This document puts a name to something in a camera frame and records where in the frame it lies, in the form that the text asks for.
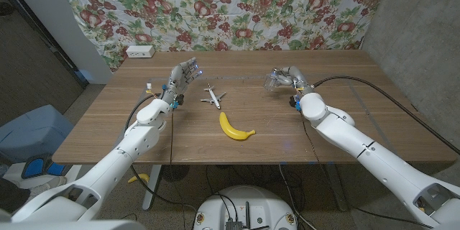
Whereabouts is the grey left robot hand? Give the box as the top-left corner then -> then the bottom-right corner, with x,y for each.
162,57 -> 203,109

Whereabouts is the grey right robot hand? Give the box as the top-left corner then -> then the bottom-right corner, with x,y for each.
271,65 -> 313,96

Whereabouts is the clear glass salt shaker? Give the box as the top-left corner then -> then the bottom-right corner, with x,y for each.
264,73 -> 282,92

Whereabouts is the white toy airplane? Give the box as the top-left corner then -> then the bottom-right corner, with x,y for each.
200,83 -> 227,110

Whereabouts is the yellow toy banana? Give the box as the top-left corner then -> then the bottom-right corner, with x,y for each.
218,111 -> 257,141

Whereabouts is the small yellow floor banana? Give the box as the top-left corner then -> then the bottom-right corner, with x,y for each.
127,172 -> 150,184

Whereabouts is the white power strip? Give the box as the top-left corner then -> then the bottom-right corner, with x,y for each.
125,45 -> 156,59

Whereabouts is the floral fruit print backdrop cloth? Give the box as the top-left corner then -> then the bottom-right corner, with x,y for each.
50,0 -> 395,73

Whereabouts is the round black floor disc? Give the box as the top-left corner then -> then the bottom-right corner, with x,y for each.
161,164 -> 190,183

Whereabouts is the white table leg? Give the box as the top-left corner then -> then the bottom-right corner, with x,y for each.
142,164 -> 162,211

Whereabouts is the grey table leg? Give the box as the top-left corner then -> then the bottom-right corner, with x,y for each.
325,164 -> 349,212

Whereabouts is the white robot torso base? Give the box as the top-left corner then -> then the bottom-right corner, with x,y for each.
193,185 -> 298,230

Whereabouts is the grey-blue plastic bin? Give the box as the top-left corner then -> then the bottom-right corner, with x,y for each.
0,104 -> 75,164

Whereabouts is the grey shoe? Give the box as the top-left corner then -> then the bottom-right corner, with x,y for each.
30,175 -> 68,198

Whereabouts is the blue foot pedal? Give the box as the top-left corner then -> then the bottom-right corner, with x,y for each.
21,153 -> 68,180

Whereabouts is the thin black left wrist cable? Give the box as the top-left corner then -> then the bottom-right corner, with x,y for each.
168,110 -> 176,166

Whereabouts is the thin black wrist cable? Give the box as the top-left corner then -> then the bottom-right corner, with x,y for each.
168,110 -> 176,166
301,119 -> 321,165

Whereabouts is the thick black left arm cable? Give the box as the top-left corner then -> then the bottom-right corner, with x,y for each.
123,94 -> 197,211

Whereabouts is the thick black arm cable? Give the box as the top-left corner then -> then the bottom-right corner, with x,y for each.
311,75 -> 460,155
123,94 -> 197,211

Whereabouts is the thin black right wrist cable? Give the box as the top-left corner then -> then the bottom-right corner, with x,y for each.
301,119 -> 321,165

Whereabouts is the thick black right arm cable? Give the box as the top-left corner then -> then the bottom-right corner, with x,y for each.
311,75 -> 460,155

